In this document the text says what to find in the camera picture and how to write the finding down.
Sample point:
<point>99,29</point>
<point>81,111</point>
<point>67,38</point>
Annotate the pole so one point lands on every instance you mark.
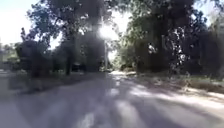
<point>106,56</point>

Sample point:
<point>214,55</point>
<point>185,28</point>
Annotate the grey asphalt road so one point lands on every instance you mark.
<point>110,106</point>

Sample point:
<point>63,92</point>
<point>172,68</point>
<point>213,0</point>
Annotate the row of trees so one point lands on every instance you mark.
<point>73,36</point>
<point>173,40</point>

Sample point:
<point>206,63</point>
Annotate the dry grass verge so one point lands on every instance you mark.
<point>40,81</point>
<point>196,82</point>

